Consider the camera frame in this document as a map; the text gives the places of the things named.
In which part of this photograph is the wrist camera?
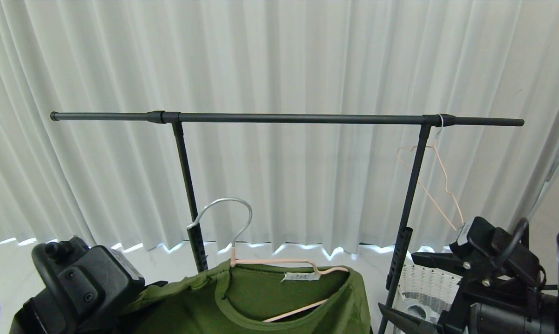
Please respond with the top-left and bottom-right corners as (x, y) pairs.
(449, 216), (547, 290)
(45, 244), (146, 325)

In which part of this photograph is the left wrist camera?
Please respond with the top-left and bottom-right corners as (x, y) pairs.
(45, 244), (146, 325)

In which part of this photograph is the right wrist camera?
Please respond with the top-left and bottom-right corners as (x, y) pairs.
(449, 216), (547, 290)

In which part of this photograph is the black clothes rack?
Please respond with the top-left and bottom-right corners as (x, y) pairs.
(50, 110), (525, 334)

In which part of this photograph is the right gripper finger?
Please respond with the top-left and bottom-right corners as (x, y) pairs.
(377, 303), (449, 334)
(411, 252), (469, 275)

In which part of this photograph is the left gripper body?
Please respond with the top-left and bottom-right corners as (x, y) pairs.
(9, 299), (80, 334)

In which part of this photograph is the white laundry basket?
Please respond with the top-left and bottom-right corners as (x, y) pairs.
(393, 263), (463, 334)

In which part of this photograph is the green long-sleeved shirt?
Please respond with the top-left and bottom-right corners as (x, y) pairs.
(117, 259), (372, 334)

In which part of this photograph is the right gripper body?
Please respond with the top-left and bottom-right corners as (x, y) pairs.
(439, 270), (559, 334)

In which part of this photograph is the white curtain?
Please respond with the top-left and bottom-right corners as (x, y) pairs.
(0, 0), (559, 256)

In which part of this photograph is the pink clothes hanger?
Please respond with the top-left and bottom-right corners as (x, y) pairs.
(396, 115), (466, 231)
(187, 197), (351, 323)

